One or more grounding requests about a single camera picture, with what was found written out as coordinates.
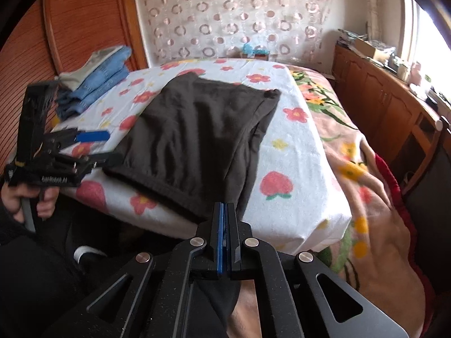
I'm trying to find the black pants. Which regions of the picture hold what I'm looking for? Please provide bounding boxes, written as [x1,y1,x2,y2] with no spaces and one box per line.
[104,72,281,224]

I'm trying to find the white floral bed sheet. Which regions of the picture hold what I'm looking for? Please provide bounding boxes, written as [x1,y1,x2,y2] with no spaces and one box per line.
[58,59,351,254]

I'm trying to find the dark blue folded jeans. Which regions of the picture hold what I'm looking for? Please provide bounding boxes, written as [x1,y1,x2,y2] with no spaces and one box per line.
[55,66,131,121]

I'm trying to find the brown wooden sideboard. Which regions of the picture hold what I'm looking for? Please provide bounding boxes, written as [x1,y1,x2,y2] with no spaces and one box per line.
[332,44,439,188]

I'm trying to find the light blue folded jeans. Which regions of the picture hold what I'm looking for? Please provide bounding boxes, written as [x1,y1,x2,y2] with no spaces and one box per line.
[59,45,131,99]

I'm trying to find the pink floral blanket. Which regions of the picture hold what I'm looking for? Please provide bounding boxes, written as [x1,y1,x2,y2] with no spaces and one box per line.
[225,63,438,338]

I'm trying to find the pink figurine on sideboard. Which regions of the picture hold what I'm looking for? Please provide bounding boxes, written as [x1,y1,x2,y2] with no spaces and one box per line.
[408,62,422,86]

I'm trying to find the window with wooden frame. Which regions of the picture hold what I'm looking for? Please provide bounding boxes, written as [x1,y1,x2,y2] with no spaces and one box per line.
[403,0,450,107]

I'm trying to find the blue item at bed head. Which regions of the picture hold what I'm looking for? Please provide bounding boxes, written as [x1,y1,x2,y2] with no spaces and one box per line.
[241,43,270,61]

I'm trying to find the grey folded garment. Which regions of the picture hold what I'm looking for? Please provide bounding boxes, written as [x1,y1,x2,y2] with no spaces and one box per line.
[58,45,124,91]

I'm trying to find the pink circle patterned curtain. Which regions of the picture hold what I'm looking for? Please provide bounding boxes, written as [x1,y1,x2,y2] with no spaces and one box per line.
[135,0,332,66]

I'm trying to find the wooden chair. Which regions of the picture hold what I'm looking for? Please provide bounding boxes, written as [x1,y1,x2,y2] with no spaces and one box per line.
[401,116,450,197]

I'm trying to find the cardboard box on sideboard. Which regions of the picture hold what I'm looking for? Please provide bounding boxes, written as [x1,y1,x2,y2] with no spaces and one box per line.
[354,38,394,63]

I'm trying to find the left hand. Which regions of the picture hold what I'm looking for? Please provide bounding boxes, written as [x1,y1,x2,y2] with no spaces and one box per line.
[1,183,60,224]

